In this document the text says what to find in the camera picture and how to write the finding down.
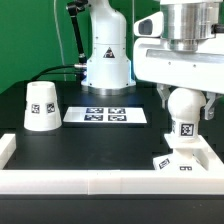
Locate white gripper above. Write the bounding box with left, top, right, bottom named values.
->
left=133, top=35, right=224, bottom=120

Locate white lamp bulb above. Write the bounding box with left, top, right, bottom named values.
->
left=168, top=88, right=206, bottom=142

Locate white lamp base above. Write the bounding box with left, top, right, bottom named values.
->
left=153, top=134, right=212, bottom=172

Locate white lamp shade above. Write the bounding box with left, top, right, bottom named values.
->
left=24, top=81, right=62, bottom=131

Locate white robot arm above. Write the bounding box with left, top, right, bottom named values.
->
left=85, top=0, right=224, bottom=120

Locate white marker tag sheet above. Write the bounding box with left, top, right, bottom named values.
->
left=64, top=107, right=147, bottom=124

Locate white U-shaped fence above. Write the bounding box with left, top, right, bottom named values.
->
left=0, top=134, right=224, bottom=195

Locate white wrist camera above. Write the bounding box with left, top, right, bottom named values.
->
left=134, top=11, right=164, bottom=38

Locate white thin cable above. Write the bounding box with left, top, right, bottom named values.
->
left=53, top=0, right=68, bottom=82

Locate black cable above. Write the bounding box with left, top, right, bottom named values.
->
left=30, top=64, right=88, bottom=84

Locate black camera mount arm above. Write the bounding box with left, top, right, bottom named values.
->
left=65, top=0, right=90, bottom=71

